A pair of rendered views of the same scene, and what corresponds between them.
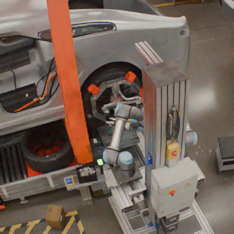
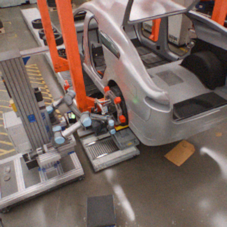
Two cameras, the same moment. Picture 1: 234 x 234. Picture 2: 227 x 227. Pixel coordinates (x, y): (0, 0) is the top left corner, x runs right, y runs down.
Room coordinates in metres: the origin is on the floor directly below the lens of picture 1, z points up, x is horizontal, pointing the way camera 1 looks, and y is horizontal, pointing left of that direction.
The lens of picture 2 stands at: (2.77, -2.88, 2.99)
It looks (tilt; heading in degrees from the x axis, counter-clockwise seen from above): 39 degrees down; 84
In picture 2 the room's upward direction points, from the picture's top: 5 degrees counter-clockwise
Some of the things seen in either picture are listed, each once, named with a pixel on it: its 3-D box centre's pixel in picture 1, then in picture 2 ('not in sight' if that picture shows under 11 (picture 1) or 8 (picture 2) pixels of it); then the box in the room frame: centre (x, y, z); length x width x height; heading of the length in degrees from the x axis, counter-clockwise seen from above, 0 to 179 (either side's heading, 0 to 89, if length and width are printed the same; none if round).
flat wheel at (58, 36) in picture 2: not in sight; (53, 39); (1.92, 4.89, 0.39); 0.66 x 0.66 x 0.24
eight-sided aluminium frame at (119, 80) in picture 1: (116, 100); (112, 108); (3.14, -0.01, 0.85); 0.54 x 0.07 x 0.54; 105
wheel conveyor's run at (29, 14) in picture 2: not in sight; (40, 27); (1.28, 7.19, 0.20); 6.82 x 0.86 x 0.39; 105
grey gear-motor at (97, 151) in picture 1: (97, 151); (103, 126); (2.97, 0.27, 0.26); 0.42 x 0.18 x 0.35; 15
